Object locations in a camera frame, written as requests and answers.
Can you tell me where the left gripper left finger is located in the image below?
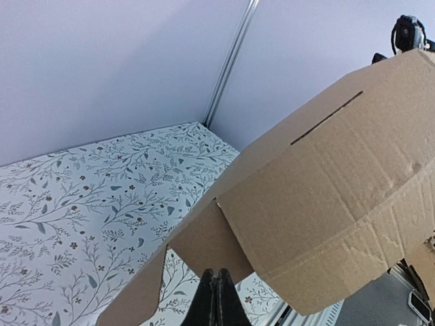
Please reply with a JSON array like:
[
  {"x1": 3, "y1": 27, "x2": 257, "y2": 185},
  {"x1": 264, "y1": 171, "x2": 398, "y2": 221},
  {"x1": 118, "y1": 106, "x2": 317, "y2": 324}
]
[{"x1": 181, "y1": 268, "x2": 214, "y2": 326}]

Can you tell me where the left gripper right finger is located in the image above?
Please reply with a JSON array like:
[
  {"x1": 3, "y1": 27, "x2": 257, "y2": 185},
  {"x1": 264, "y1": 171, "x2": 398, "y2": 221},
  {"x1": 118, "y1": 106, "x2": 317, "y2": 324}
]
[{"x1": 214, "y1": 268, "x2": 251, "y2": 326}]

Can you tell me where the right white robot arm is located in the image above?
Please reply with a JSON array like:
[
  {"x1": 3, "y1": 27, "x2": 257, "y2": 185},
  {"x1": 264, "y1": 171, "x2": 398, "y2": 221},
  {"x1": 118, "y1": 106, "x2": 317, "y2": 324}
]
[{"x1": 371, "y1": 52, "x2": 430, "y2": 302}]

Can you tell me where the right aluminium corner post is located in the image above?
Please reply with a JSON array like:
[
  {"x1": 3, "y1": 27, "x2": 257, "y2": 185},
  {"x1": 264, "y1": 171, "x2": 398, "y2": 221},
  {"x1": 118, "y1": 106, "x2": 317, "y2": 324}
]
[{"x1": 202, "y1": 0, "x2": 260, "y2": 129}]

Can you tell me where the aluminium front rail frame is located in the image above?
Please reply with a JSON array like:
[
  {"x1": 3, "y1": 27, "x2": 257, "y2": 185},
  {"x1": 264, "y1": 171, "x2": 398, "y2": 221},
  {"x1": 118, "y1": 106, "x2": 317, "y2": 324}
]
[{"x1": 263, "y1": 264, "x2": 427, "y2": 325}]

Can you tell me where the floral patterned table mat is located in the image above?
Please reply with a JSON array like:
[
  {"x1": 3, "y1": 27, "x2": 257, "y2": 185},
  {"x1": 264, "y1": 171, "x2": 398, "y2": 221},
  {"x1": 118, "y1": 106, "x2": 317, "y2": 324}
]
[{"x1": 0, "y1": 121, "x2": 290, "y2": 326}]

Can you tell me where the brown cardboard box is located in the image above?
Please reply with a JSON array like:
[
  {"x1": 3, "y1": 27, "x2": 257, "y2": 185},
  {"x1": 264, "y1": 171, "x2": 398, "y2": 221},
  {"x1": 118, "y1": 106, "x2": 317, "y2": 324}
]
[{"x1": 97, "y1": 49, "x2": 434, "y2": 325}]

